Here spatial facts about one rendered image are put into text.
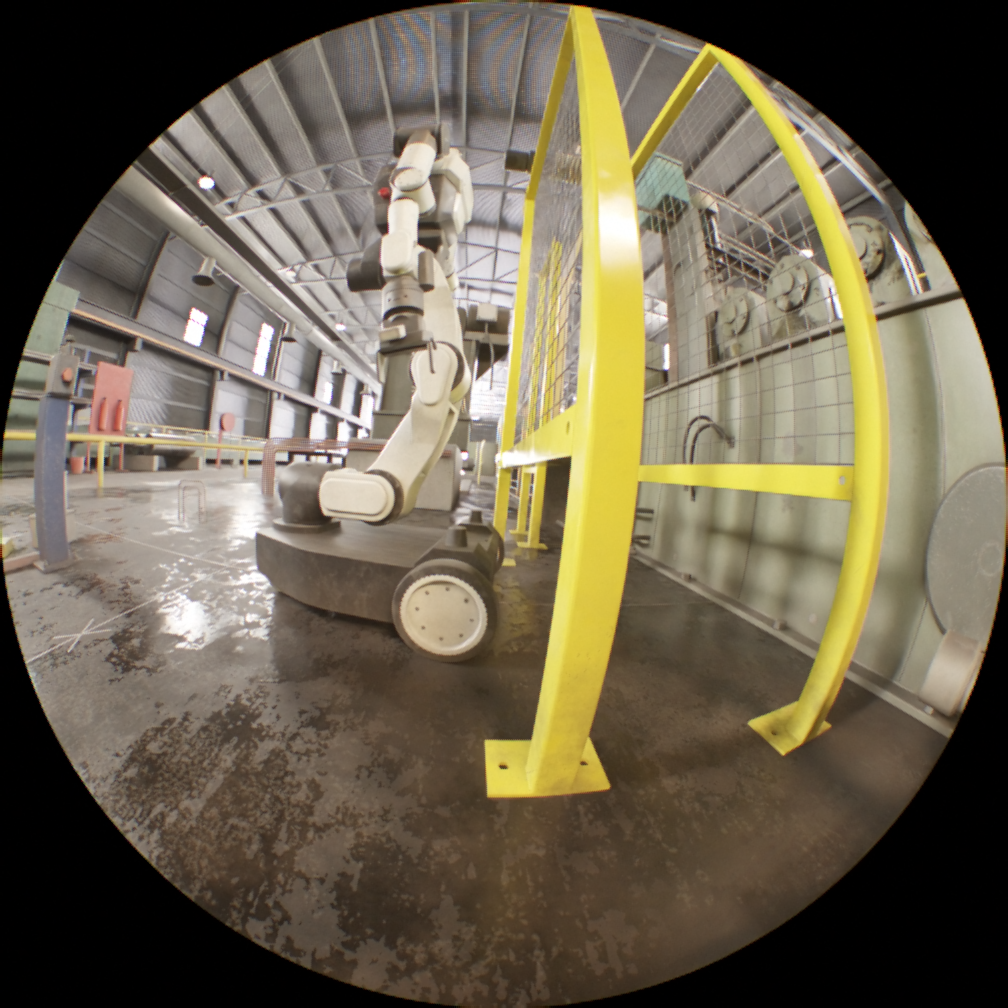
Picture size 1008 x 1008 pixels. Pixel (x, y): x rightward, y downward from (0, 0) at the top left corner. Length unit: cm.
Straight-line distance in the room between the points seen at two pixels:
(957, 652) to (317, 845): 72
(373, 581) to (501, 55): 1167
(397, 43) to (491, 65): 257
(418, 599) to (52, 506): 129
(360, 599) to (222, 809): 51
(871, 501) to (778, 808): 42
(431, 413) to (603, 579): 61
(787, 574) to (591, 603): 92
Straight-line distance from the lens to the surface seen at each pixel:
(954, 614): 91
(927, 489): 97
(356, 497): 85
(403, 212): 90
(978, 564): 89
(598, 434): 29
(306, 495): 95
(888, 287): 122
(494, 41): 1156
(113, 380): 778
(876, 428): 59
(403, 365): 403
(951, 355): 102
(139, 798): 52
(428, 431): 83
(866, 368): 62
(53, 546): 149
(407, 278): 77
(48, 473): 146
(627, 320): 33
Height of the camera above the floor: 36
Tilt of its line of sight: 5 degrees down
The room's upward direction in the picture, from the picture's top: 5 degrees clockwise
